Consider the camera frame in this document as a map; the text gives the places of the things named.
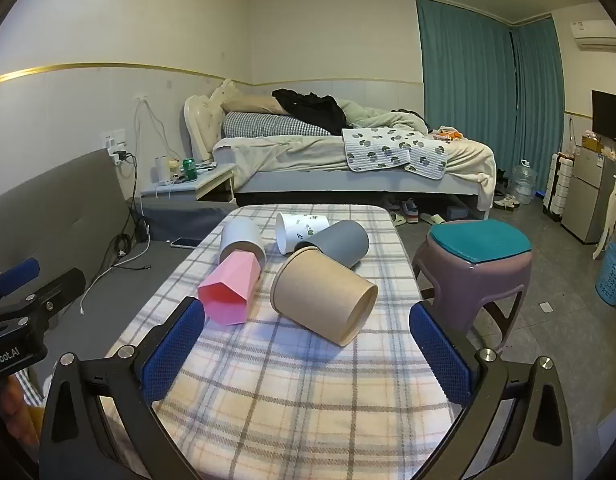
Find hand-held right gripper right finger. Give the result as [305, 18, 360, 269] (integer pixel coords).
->
[409, 302, 585, 480]

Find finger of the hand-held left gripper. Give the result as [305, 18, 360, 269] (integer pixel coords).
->
[0, 258, 42, 306]
[0, 267, 87, 331]

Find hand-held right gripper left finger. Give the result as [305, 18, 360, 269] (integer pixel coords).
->
[38, 296, 207, 480]

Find brown paper cup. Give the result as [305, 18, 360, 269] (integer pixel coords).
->
[269, 247, 379, 349]

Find pink faceted cup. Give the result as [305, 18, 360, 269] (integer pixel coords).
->
[197, 251, 263, 326]

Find light grey cup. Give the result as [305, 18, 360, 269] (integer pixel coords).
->
[219, 216, 267, 267]

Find dark grey cup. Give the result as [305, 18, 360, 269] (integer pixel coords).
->
[293, 220, 370, 270]

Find white leaf-print cup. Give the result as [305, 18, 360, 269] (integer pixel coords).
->
[274, 212, 331, 256]

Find person's left hand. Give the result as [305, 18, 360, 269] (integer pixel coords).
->
[0, 374, 45, 453]

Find purple plastic stool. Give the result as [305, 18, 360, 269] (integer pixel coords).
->
[412, 220, 534, 347]

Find plaid cloth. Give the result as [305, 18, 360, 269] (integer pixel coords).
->
[104, 203, 465, 480]

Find teal stool cushion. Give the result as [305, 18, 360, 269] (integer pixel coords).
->
[430, 220, 533, 265]

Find grey sneaker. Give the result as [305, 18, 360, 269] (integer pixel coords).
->
[400, 198, 422, 225]

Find grey nightstand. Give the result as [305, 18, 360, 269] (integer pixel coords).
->
[140, 162, 237, 207]

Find blue laundry basket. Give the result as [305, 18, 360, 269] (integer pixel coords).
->
[594, 242, 616, 306]

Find large water bottle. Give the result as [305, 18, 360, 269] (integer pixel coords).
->
[510, 159, 538, 205]

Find white suitcase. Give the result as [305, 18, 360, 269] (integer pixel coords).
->
[542, 152, 575, 222]

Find leaf-print mat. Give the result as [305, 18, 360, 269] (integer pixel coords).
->
[341, 126, 448, 181]

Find silver fridge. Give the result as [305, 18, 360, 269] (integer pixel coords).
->
[560, 147, 616, 244]

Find white side table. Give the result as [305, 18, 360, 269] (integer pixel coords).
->
[591, 170, 616, 261]

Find white padded headboard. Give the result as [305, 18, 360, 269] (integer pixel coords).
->
[184, 95, 225, 162]

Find beige bed sheet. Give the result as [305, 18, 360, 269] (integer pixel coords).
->
[212, 132, 497, 212]

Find pale green duvet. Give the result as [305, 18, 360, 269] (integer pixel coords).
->
[338, 100, 430, 135]

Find checked pillow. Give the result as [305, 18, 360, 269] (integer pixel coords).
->
[222, 111, 335, 137]

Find beige pillow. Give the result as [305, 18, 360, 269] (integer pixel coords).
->
[223, 95, 289, 115]

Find cream ruffled cushion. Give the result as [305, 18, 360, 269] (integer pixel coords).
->
[208, 78, 250, 111]

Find narrow teal curtain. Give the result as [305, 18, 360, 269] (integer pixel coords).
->
[509, 17, 567, 173]

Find black clothes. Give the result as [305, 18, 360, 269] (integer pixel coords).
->
[271, 88, 350, 134]

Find wide teal curtain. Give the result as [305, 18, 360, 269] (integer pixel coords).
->
[415, 0, 518, 162]

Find black television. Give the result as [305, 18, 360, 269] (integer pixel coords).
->
[590, 89, 616, 144]

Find white air conditioner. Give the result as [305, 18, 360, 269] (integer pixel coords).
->
[569, 17, 616, 52]

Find white cable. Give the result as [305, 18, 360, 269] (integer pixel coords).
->
[80, 251, 152, 317]

